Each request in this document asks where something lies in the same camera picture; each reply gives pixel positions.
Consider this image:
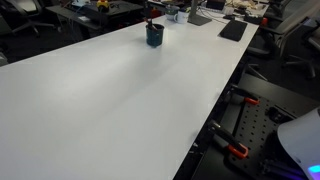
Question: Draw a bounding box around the dark blue enamel mug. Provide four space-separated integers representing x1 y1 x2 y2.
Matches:
145 23 166 48

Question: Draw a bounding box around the red marker with white label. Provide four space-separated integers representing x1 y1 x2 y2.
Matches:
143 17 155 31

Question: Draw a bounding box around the small red object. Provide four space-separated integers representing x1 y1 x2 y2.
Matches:
150 7 162 18

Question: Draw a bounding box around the grey teal bowl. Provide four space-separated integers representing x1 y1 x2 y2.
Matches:
164 4 181 22

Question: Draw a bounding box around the grey monitor stand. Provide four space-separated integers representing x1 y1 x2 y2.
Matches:
187 0 213 27

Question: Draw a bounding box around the black desk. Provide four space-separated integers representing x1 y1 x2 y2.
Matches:
44 0 148 38

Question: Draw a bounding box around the black flat pad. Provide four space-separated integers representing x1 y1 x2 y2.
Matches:
218 19 249 43

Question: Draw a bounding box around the black box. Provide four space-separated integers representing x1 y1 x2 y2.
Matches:
205 0 227 11

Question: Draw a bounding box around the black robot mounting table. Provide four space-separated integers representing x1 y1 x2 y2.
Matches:
191 72 320 180

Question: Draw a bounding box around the yellow red emergency stop button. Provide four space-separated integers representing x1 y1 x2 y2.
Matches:
96 0 111 13

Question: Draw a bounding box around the white paper sheet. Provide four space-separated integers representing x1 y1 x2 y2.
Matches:
77 14 92 24

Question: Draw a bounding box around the small white cup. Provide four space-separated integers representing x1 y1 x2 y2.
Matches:
223 5 236 16

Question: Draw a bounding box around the black case with red end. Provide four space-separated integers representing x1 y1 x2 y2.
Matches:
243 12 269 26

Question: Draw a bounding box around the beige clutter pile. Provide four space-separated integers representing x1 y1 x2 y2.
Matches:
229 0 269 11

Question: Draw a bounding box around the grey black office chair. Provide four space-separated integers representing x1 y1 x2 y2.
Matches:
246 0 320 69

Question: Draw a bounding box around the grey object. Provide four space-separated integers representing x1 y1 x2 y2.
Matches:
0 51 9 68

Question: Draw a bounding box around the white mug with black handle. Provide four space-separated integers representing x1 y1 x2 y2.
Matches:
173 10 190 25

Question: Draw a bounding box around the black clamp with orange handle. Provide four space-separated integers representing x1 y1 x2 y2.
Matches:
229 84 260 106
207 120 250 160

